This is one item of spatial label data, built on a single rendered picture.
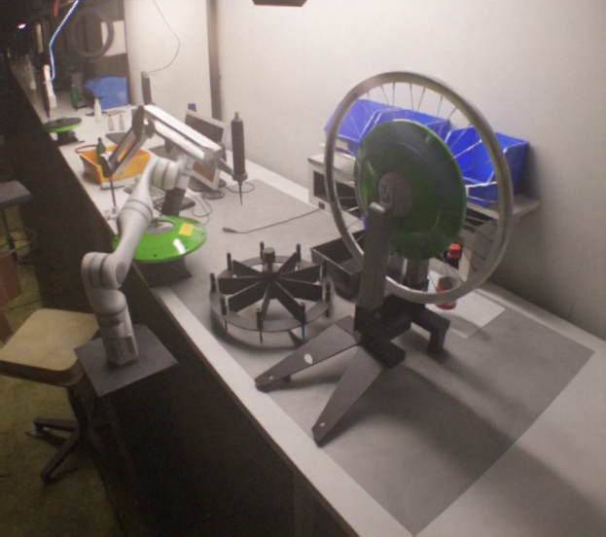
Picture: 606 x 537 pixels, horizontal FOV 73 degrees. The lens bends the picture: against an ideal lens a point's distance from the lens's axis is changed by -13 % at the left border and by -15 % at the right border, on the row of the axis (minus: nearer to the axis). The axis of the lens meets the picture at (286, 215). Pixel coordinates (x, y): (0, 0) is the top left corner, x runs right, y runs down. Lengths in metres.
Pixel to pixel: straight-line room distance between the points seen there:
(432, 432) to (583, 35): 1.06
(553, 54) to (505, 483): 1.08
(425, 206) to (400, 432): 0.49
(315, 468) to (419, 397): 0.31
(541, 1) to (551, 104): 0.29
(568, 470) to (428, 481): 0.30
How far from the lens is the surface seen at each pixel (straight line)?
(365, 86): 1.06
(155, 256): 1.43
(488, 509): 1.00
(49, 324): 2.06
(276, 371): 1.15
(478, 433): 1.11
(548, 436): 1.16
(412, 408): 1.13
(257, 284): 1.31
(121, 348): 1.34
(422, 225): 0.99
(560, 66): 1.42
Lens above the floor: 1.73
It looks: 24 degrees down
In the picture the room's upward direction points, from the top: 1 degrees counter-clockwise
